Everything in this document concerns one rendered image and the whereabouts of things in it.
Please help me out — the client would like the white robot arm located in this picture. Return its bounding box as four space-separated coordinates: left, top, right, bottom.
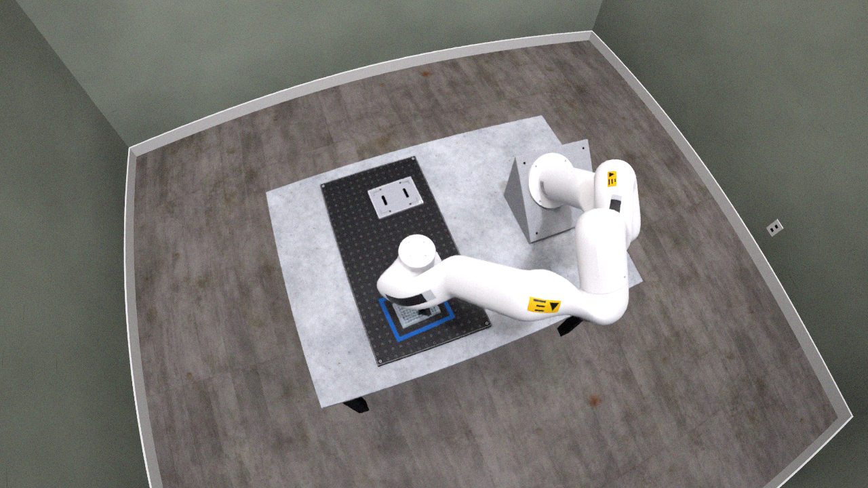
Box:
377 153 641 325

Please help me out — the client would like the blue rectangular tape outline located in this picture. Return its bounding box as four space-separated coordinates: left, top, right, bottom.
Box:
378 298 455 342

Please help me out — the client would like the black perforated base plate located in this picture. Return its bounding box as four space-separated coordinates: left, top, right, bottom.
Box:
320 156 492 367

